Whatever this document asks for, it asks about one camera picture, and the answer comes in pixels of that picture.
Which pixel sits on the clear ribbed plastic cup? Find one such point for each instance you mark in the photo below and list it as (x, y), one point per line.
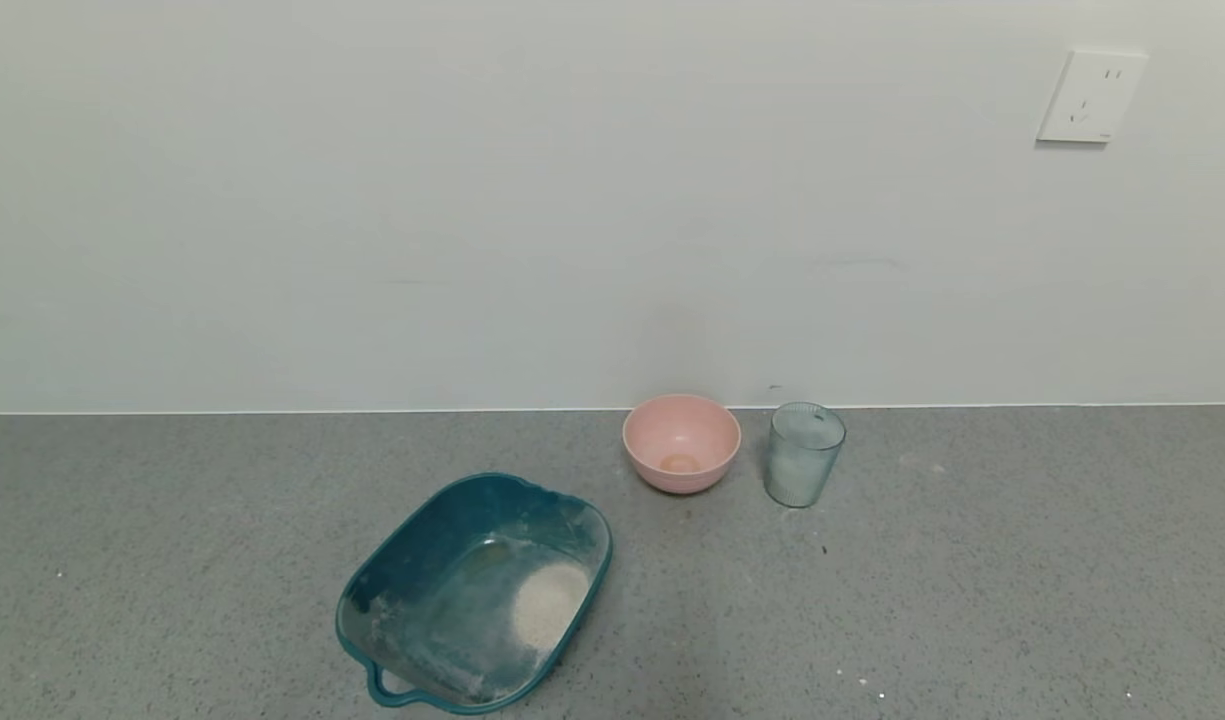
(802, 470)

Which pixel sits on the beige powder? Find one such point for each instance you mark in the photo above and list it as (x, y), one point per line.
(550, 605)

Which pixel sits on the pink plastic bowl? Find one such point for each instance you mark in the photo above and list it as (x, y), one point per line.
(680, 445)

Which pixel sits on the white wall socket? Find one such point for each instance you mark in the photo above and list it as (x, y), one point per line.
(1090, 95)

